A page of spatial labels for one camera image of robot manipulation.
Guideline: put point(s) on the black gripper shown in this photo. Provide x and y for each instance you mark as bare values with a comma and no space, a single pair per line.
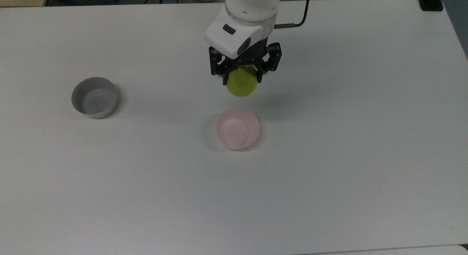
252,55

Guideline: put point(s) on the green pear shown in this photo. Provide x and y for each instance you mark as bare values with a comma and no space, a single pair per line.
242,85

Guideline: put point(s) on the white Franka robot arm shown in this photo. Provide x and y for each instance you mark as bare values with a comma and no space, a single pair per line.
248,13

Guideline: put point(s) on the pink bowl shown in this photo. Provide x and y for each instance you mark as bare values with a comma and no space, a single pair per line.
237,130

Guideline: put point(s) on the gray bowl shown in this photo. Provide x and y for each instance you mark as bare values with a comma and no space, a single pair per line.
94,99

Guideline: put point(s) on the black table clamp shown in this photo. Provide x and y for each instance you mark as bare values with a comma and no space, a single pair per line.
430,2

